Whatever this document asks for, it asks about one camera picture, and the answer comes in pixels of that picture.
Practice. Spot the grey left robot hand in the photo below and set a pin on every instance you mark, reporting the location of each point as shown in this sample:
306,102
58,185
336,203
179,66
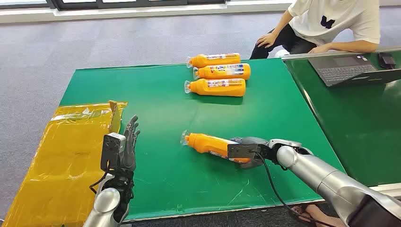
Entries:
129,153

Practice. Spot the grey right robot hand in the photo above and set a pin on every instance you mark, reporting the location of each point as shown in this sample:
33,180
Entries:
250,140

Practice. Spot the orange detergent bottle clear cap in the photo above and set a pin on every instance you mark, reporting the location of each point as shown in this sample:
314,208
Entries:
206,144
216,60
219,88

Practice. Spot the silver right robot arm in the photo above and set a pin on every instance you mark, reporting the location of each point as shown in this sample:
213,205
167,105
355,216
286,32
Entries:
332,181

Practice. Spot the orange detergent bottle blue label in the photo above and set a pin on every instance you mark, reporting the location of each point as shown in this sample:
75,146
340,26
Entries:
222,72

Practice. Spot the yellow taped cardboard box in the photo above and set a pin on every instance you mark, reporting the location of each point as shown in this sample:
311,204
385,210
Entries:
65,156

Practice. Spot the white stool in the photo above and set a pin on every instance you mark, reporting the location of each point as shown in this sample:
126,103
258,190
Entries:
281,53

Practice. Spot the person's foot in sandal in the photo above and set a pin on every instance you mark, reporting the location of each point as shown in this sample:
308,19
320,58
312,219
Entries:
316,216

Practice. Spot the dark grey laptop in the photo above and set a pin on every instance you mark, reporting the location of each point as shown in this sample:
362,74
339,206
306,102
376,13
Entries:
344,70

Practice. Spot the black power adapter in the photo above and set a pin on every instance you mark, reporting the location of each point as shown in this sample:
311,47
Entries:
386,60

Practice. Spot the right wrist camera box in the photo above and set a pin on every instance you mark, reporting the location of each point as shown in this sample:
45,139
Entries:
242,151

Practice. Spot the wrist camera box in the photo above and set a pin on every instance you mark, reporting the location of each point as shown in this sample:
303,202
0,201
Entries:
242,151
112,150

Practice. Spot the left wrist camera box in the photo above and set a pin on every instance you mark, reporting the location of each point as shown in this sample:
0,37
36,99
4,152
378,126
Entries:
112,150

